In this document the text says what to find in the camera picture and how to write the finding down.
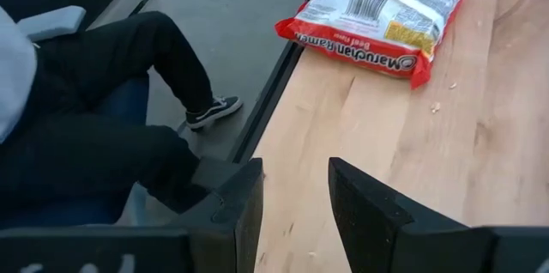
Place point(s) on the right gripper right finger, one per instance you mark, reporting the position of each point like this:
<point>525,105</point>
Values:
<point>377,238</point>

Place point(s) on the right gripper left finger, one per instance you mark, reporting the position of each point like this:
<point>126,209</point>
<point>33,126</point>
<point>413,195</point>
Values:
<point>227,230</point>

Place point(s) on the red ramen noodle pack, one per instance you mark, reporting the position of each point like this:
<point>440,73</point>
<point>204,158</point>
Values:
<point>373,20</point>

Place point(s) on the person's shoe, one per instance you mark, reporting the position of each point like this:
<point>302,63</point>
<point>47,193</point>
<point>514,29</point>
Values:
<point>214,112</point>

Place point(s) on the noodle crumb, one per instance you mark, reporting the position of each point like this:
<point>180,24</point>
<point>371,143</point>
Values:
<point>452,86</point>
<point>435,107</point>

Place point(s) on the blue chair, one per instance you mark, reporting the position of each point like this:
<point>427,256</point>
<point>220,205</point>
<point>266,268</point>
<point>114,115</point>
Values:
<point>126,97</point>

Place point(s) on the person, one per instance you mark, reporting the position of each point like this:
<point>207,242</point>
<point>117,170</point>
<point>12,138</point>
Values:
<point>86,135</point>

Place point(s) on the grey chair armrest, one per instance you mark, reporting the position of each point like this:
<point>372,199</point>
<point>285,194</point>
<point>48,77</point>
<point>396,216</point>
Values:
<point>51,22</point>

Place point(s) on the black aluminium table frame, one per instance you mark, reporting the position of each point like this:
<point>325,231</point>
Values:
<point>268,101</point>

